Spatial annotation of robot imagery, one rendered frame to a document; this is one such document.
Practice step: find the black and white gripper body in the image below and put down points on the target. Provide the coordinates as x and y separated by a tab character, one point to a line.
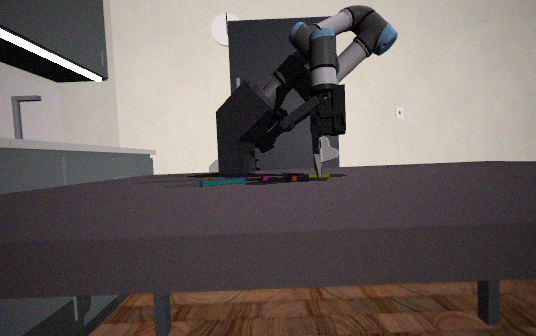
333	118

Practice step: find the turquoise rod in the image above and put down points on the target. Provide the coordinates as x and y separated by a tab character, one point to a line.
221	182

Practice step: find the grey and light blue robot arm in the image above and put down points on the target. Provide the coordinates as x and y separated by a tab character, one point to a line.
313	61

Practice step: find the lime green rod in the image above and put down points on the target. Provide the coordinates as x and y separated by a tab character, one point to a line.
323	175

